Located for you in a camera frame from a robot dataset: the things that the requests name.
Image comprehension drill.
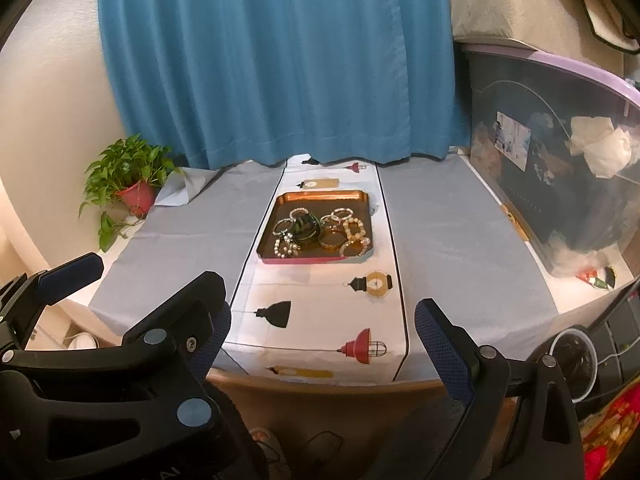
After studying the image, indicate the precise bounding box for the blue curtain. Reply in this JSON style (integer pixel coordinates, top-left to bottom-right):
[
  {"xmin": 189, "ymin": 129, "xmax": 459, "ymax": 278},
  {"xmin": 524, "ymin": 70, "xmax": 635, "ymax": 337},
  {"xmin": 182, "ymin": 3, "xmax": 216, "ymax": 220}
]
[{"xmin": 96, "ymin": 0, "xmax": 474, "ymax": 171}]

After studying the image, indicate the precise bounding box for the green plant in red pot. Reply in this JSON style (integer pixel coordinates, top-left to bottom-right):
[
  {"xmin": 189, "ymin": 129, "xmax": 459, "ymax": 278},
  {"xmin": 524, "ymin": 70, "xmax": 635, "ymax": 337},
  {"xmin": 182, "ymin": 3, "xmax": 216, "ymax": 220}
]
[{"xmin": 78, "ymin": 133, "xmax": 186, "ymax": 254}]

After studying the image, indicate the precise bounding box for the dark storage box purple lid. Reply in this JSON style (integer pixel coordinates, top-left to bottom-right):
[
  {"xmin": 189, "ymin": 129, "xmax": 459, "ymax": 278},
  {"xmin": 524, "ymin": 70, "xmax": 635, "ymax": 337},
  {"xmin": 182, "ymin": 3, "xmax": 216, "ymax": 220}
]
[{"xmin": 456, "ymin": 42, "xmax": 640, "ymax": 281}]

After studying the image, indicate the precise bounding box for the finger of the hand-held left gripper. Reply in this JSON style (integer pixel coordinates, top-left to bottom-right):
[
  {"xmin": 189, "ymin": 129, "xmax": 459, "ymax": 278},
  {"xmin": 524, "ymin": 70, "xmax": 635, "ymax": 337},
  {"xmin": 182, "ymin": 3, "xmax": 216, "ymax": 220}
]
[
  {"xmin": 0, "ymin": 253, "xmax": 105, "ymax": 358},
  {"xmin": 0, "ymin": 271, "xmax": 227, "ymax": 462}
]

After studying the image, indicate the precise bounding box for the white label sticker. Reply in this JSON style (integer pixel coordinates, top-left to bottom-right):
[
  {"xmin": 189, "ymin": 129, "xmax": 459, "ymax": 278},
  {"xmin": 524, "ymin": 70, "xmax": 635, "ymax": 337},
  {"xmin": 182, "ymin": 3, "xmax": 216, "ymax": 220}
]
[{"xmin": 494, "ymin": 111, "xmax": 532, "ymax": 172}]

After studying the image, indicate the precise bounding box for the beige fabric storage bag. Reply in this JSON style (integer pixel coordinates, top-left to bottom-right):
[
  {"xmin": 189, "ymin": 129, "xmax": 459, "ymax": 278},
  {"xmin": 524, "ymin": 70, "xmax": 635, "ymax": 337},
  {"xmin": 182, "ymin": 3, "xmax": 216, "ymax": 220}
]
[{"xmin": 447, "ymin": 0, "xmax": 626, "ymax": 54}]

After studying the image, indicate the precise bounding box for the white rounded appliance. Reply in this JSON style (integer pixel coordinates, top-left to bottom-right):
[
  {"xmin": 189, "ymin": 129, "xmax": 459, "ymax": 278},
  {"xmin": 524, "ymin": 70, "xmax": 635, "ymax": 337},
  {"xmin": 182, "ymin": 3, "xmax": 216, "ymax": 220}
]
[{"xmin": 66, "ymin": 332, "xmax": 102, "ymax": 352}]

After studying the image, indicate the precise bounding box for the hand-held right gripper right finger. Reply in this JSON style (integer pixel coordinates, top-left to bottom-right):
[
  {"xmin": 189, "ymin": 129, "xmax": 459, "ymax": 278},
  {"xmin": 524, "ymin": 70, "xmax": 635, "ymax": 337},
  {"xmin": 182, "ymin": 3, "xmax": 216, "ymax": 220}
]
[{"xmin": 414, "ymin": 298, "xmax": 587, "ymax": 480}]

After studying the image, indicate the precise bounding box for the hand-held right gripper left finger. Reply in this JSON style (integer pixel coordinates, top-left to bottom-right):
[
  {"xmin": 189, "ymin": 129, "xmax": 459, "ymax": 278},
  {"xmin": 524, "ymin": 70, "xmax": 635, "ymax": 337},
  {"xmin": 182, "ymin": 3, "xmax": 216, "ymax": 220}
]
[{"xmin": 200, "ymin": 304, "xmax": 234, "ymax": 381}]

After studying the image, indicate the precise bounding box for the red patterned cloth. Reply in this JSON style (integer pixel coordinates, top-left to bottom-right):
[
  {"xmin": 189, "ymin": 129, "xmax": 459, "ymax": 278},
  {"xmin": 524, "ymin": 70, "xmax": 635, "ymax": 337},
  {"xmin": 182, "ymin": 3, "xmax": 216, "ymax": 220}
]
[{"xmin": 581, "ymin": 389, "xmax": 640, "ymax": 480}]

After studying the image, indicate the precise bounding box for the patterned slipper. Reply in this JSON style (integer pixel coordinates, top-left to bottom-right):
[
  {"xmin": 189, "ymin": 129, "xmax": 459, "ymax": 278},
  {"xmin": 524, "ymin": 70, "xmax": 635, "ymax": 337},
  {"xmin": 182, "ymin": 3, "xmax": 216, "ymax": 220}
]
[{"xmin": 248, "ymin": 427, "xmax": 282, "ymax": 467}]

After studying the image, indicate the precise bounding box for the tan bag black trim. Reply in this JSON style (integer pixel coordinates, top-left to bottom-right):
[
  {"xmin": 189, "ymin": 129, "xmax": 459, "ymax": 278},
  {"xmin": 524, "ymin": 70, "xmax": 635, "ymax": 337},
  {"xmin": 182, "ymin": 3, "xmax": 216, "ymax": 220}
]
[{"xmin": 555, "ymin": 0, "xmax": 640, "ymax": 57}]

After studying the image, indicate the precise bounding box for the red green packet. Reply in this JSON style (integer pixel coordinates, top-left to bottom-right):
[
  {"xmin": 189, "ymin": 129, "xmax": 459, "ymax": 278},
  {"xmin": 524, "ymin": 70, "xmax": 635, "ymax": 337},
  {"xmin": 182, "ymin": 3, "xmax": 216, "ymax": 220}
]
[{"xmin": 575, "ymin": 266, "xmax": 619, "ymax": 292}]

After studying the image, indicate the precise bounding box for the copper metal tray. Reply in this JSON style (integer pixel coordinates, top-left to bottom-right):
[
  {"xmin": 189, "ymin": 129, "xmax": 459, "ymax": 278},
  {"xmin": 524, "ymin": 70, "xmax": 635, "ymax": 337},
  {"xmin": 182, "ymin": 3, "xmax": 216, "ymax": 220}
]
[{"xmin": 256, "ymin": 189, "xmax": 376, "ymax": 266}]

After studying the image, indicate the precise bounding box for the white round bin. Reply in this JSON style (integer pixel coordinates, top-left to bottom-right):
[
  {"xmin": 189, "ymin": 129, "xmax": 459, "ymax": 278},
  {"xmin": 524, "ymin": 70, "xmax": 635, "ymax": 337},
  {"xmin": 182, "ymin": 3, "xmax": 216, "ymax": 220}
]
[{"xmin": 549, "ymin": 326, "xmax": 599, "ymax": 404}]

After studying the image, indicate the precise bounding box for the pile of bracelets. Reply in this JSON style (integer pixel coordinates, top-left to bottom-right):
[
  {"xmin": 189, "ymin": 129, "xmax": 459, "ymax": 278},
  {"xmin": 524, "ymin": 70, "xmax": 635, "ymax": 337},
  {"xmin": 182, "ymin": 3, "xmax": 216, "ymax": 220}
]
[{"xmin": 272, "ymin": 205, "xmax": 374, "ymax": 260}]

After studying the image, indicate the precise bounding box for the crumpled white paper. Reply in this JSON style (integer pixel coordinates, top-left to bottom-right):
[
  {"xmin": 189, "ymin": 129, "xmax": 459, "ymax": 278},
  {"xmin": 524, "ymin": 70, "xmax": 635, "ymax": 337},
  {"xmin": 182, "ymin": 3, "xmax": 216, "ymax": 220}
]
[{"xmin": 565, "ymin": 115, "xmax": 640, "ymax": 179}]

